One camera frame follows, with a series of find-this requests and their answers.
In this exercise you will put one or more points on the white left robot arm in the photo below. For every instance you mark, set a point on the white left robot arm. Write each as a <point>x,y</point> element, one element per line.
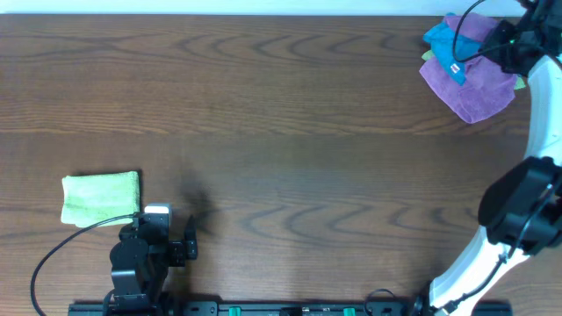
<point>141,262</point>

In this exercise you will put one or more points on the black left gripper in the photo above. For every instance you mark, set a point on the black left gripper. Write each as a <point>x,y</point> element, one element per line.
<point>189,247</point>

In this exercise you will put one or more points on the blue cloth with tag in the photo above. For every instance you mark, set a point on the blue cloth with tag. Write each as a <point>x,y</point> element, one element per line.
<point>440,39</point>

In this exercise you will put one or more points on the folded light green cloth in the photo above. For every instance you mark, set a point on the folded light green cloth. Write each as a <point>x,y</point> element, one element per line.
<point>91,199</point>

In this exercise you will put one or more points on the green cloth under pile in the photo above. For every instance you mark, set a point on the green cloth under pile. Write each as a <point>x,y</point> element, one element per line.
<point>519,84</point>

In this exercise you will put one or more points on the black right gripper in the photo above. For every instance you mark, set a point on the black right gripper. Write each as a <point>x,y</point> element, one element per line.
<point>502,29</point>

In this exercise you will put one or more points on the purple cloth in pile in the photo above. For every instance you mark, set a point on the purple cloth in pile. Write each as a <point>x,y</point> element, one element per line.
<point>487,89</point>

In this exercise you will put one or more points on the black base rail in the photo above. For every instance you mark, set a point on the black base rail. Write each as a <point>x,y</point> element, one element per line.
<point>209,308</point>

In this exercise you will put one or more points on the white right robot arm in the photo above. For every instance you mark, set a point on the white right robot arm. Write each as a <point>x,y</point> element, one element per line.
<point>520,214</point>

